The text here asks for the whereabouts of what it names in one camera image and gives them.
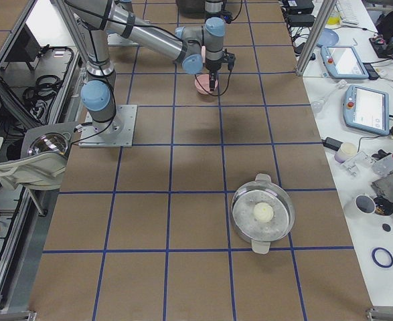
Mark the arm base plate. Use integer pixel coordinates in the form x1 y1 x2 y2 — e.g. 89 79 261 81
78 104 137 148

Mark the upper teach pendant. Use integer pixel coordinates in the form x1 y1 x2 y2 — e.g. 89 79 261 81
320 45 369 80

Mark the teach pendant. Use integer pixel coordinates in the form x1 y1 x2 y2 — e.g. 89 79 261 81
343 85 390 136
320 45 369 80

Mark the black power brick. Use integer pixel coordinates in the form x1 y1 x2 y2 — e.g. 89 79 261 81
322 137 343 151

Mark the aluminium corner post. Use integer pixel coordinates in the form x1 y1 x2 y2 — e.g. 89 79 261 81
295 0 336 76

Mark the lower teach pendant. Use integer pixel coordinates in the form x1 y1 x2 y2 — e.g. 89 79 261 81
343 85 390 136

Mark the blue rubber ring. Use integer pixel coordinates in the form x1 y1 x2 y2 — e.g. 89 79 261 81
371 247 393 268

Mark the white keyboard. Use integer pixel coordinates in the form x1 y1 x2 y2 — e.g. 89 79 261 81
335 0 359 27

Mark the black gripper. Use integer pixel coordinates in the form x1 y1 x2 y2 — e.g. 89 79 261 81
205 48 235 92

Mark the light blue plate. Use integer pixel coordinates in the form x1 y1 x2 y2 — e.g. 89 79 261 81
317 28 339 47

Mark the silver steamer pot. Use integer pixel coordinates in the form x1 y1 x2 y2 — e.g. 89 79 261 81
230 173 295 254

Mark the white rice cooker lid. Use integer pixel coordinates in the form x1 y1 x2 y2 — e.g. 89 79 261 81
0 122 78 191

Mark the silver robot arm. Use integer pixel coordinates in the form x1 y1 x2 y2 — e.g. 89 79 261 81
65 1 236 147

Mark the pink bowl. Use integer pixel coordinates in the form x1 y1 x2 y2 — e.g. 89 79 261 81
194 74 218 95

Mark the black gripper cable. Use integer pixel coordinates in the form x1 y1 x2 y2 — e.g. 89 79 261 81
208 49 236 98

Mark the white mug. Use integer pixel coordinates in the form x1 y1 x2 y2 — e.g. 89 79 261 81
352 194 376 214

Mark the white purple jar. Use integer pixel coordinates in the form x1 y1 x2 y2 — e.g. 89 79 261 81
334 142 358 163

